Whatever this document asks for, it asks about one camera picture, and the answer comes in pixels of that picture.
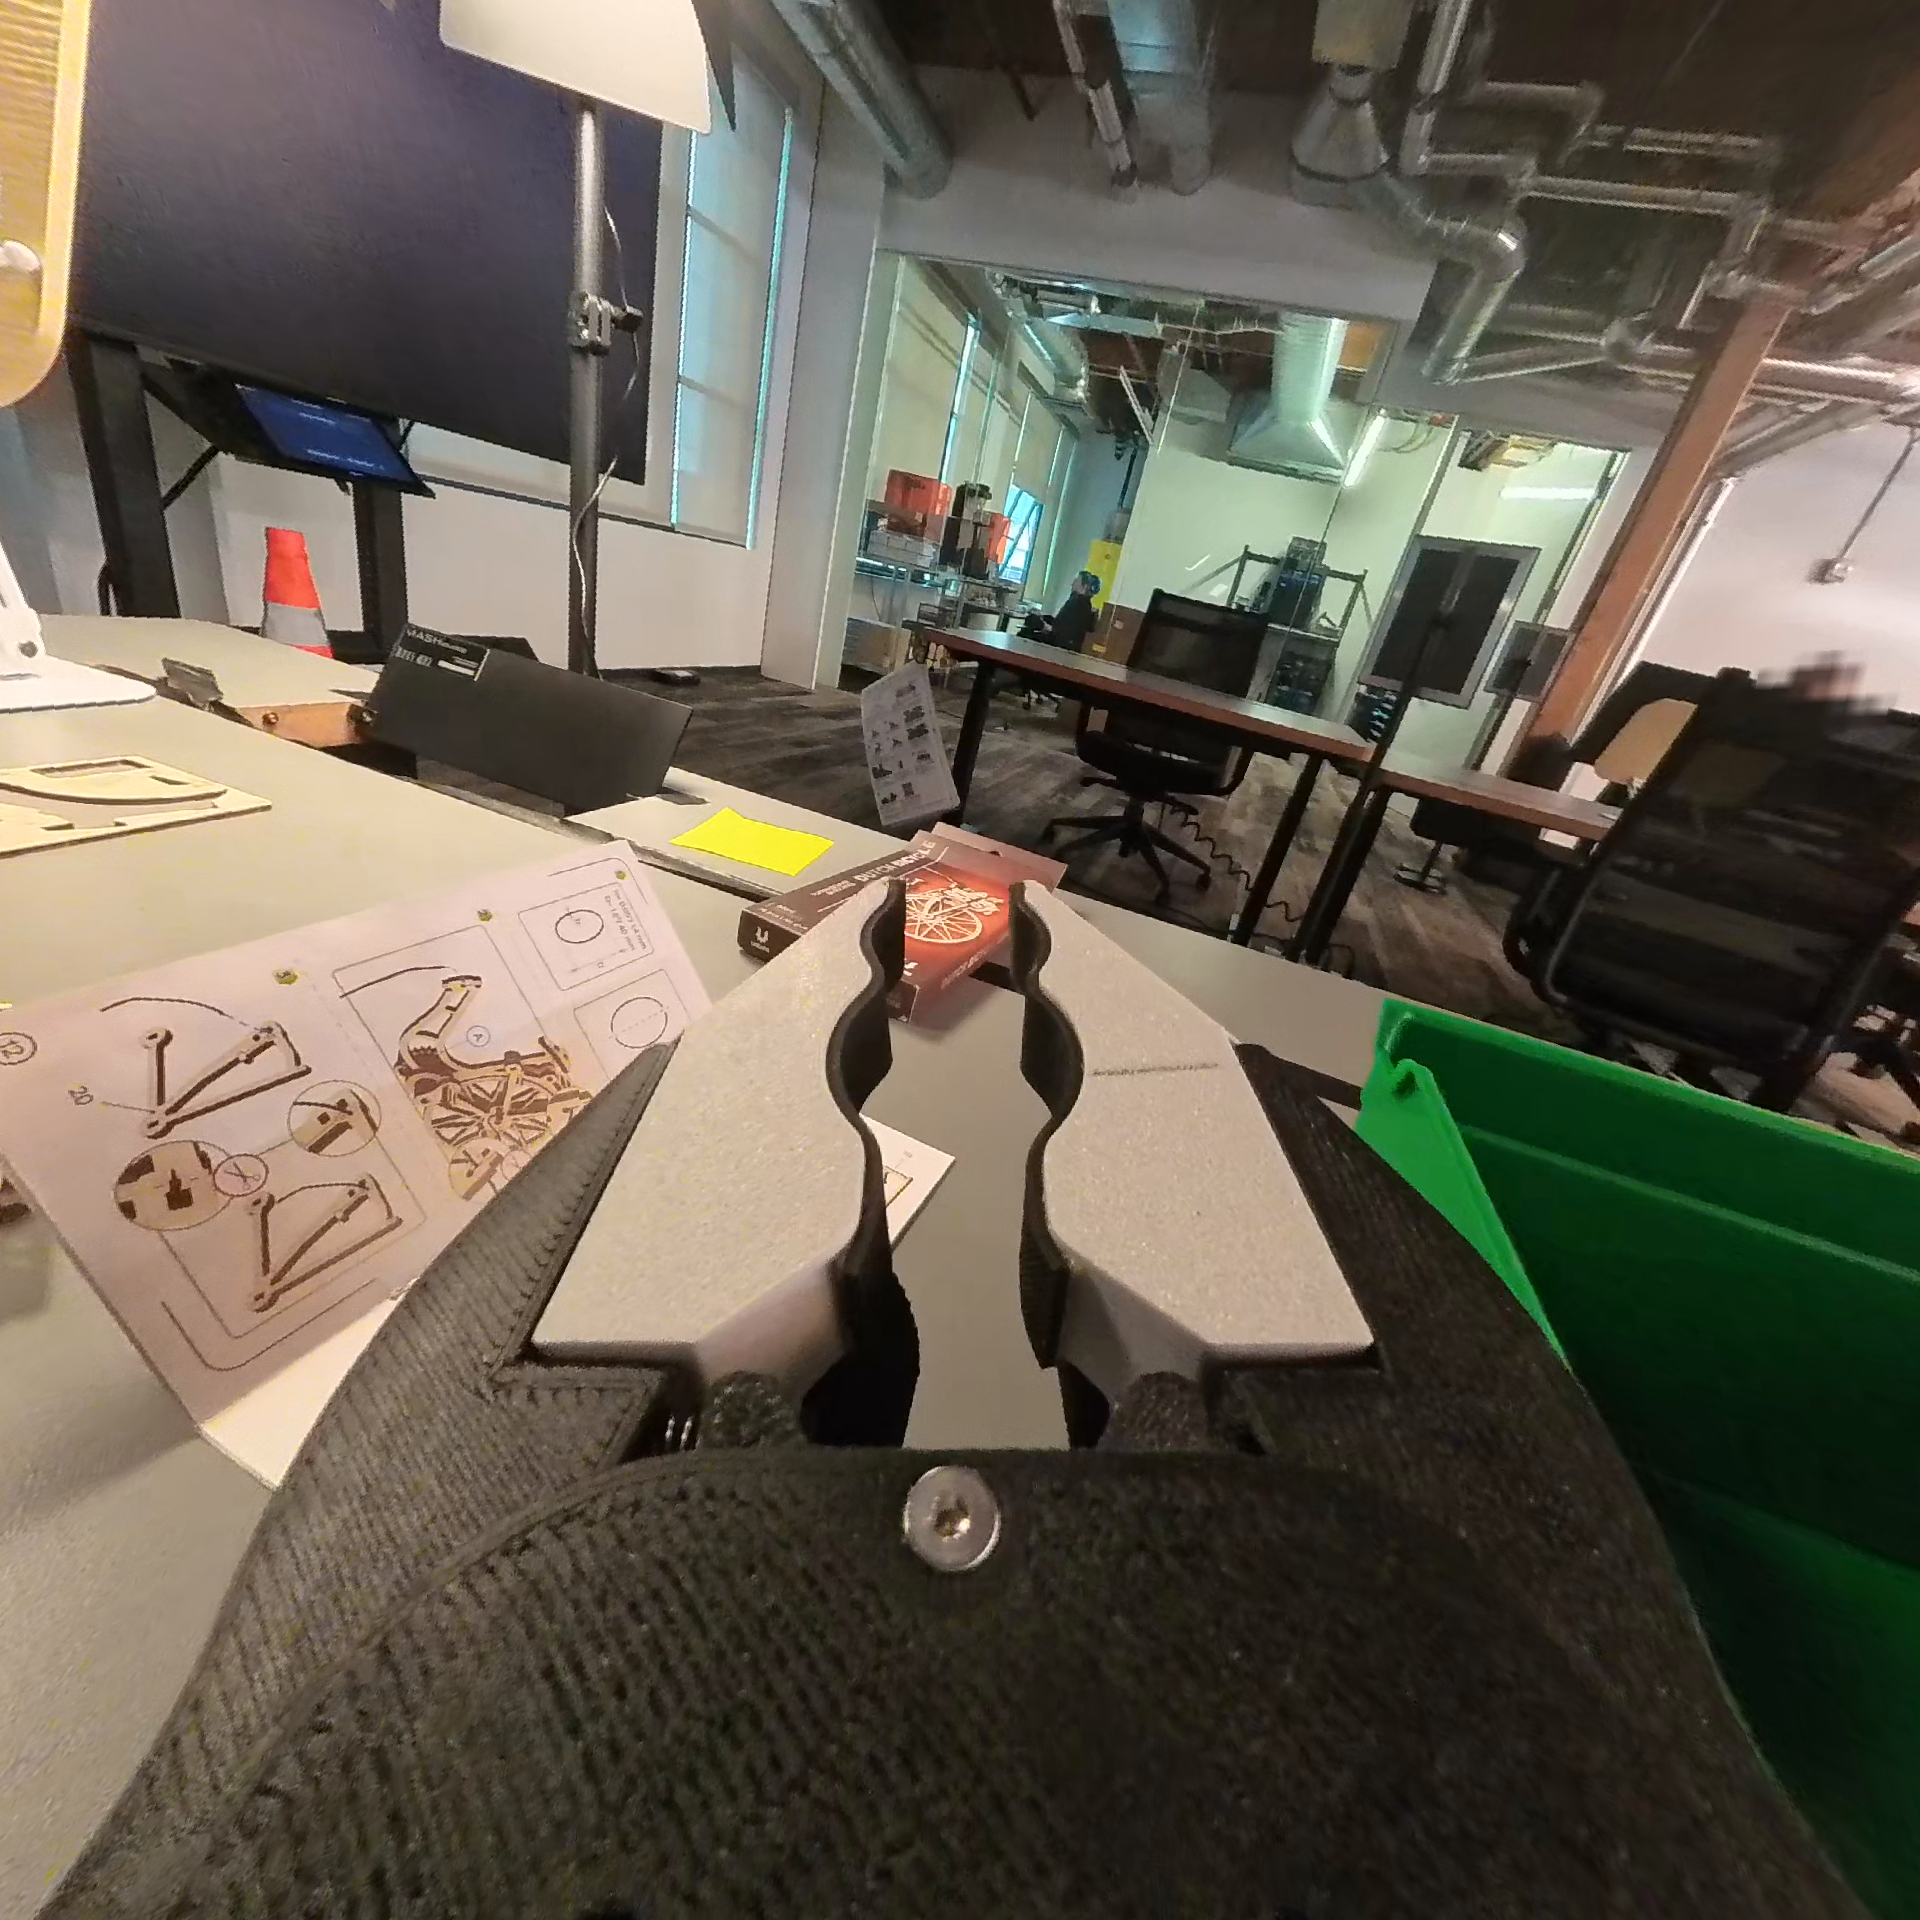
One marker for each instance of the wooden parts sheet curved cutout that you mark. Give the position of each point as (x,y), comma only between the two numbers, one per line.
(196,804)

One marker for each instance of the assembly instruction booklet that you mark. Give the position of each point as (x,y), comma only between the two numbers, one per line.
(451,960)

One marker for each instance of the wooden book stand white base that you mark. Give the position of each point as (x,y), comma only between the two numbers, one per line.
(38,151)

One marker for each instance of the studio light panel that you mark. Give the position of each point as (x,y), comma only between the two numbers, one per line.
(600,59)

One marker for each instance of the shelf with orange machines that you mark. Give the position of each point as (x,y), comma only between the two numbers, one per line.
(917,497)

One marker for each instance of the pale wooden chair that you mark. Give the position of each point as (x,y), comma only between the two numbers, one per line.
(1643,743)

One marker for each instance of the brown clipboard with clip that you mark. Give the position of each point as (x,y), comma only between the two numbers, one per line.
(299,720)

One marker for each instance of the green storage bin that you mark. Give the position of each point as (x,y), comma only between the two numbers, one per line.
(1725,1322)

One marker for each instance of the black mesh office chair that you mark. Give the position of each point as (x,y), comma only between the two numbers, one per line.
(1742,870)

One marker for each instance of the printed leaflet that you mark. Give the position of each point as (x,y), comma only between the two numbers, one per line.
(908,743)

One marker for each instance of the metal light stand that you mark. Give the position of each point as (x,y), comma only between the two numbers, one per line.
(590,375)

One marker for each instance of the orange traffic cone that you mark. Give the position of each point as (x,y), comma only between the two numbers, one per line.
(293,599)

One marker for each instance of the large dark blue screen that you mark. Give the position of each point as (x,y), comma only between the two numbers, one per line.
(347,194)

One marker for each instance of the dark red product box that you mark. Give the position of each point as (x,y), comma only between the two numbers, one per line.
(819,906)

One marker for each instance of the yellow sticky note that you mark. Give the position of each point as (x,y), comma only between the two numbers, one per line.
(751,840)

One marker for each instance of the small tablet on black stand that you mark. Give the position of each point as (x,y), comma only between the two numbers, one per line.
(323,433)

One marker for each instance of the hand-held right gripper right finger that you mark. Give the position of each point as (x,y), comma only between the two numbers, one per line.
(1201,1200)

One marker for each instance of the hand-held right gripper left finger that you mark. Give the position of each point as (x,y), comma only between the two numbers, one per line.
(704,1184)

